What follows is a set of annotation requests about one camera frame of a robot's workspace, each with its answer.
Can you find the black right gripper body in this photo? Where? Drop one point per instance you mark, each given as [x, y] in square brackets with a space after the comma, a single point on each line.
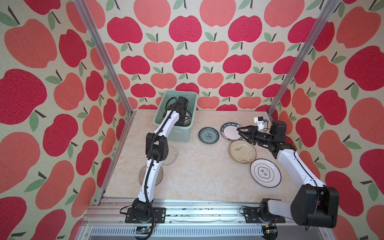
[263, 139]

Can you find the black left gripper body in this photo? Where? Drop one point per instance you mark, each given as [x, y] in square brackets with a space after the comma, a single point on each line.
[181, 121]

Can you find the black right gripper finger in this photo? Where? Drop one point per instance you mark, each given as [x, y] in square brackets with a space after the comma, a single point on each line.
[245, 130]
[246, 137]

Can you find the large green red ring plate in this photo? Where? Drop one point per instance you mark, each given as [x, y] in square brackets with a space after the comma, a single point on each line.
[189, 117]

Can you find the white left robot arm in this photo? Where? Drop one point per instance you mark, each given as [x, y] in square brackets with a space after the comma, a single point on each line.
[157, 151]

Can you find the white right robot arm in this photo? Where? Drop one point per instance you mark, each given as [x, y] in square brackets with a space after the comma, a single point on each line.
[315, 204]

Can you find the light green plastic bin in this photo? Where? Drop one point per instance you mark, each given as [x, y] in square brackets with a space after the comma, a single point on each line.
[178, 133]

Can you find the beige speckled ceramic plate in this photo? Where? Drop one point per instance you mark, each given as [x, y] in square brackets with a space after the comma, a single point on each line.
[242, 152]

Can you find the green rim text plate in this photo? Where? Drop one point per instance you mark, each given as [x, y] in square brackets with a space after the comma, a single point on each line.
[229, 131]

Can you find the white plate black flower outline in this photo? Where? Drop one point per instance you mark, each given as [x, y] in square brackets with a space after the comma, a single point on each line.
[265, 173]

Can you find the blue floral pattern plate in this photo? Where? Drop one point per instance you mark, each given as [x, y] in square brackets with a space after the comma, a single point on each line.
[209, 135]

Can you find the grey glass plate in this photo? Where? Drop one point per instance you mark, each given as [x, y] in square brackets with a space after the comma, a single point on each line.
[143, 174]

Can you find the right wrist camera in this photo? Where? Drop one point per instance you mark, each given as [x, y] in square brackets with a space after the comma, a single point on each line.
[261, 123]

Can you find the right aluminium frame post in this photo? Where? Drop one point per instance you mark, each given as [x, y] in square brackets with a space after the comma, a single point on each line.
[328, 9]

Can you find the aluminium frame post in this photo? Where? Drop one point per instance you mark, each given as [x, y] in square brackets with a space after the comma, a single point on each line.
[328, 9]
[90, 24]

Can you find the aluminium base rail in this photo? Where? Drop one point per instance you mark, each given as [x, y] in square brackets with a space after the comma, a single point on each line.
[188, 220]

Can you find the left aluminium frame post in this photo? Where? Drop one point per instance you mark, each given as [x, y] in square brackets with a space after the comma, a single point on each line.
[90, 24]

